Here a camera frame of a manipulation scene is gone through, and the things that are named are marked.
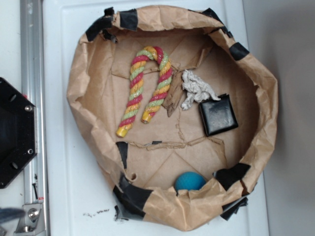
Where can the blue ball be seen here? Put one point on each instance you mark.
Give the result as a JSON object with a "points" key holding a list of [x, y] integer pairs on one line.
{"points": [[189, 181]]}

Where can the brown paper bag bin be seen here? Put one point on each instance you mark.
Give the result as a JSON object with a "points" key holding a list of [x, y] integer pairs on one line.
{"points": [[142, 167]]}

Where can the brown wood scrap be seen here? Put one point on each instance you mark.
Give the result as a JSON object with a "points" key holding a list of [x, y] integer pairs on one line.
{"points": [[174, 94]]}

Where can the black square leather pouch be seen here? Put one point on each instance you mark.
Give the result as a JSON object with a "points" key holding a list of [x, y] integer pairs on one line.
{"points": [[218, 116]]}

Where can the multicolour twisted rope toy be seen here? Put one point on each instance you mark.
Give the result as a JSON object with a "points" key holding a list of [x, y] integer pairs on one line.
{"points": [[136, 87]]}

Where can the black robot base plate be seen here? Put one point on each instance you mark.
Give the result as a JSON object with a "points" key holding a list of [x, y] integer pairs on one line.
{"points": [[17, 133]]}

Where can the aluminium extrusion rail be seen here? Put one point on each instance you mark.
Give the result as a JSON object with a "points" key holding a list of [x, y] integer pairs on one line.
{"points": [[32, 66]]}

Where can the metal corner bracket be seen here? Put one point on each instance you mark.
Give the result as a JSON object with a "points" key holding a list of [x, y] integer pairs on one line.
{"points": [[32, 223]]}

